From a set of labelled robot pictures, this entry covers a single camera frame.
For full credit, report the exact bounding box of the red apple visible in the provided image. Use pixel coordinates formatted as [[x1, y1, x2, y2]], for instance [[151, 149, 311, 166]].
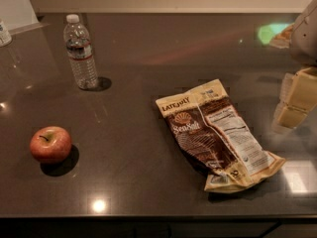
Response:
[[30, 126, 72, 164]]

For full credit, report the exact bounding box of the brown sea salt chip bag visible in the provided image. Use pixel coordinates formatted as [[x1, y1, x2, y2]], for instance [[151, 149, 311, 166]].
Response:
[[156, 79, 285, 193]]

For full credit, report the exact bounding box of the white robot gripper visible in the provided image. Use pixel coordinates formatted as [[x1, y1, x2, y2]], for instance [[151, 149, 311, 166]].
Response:
[[272, 0, 317, 129]]

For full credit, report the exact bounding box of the white panel in corner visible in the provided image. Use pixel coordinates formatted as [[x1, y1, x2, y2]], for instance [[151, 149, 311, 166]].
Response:
[[0, 0, 45, 35]]

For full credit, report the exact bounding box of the white container at left edge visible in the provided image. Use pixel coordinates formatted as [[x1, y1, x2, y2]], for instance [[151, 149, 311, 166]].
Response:
[[0, 19, 12, 47]]

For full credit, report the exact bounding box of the clear plastic water bottle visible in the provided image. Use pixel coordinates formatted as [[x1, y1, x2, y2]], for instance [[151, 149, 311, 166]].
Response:
[[63, 14, 98, 90]]

